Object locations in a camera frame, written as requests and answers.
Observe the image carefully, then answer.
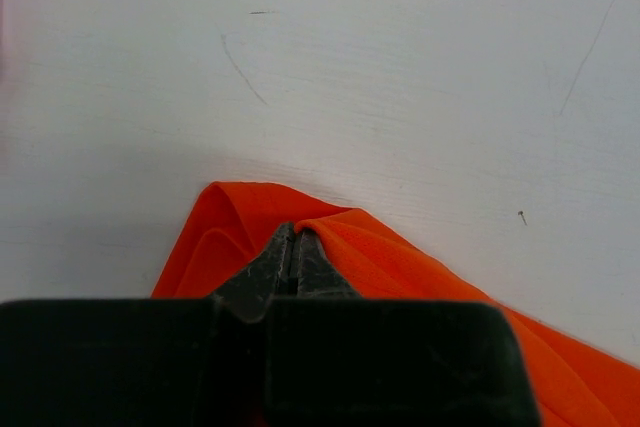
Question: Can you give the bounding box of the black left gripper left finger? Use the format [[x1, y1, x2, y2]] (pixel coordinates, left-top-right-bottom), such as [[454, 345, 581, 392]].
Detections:
[[209, 223, 295, 323]]

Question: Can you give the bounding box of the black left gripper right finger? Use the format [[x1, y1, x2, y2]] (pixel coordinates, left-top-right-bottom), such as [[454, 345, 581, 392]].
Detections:
[[288, 229, 360, 299]]

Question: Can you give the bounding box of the orange t shirt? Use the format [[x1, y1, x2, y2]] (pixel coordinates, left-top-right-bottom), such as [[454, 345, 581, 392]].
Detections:
[[152, 182, 639, 426]]

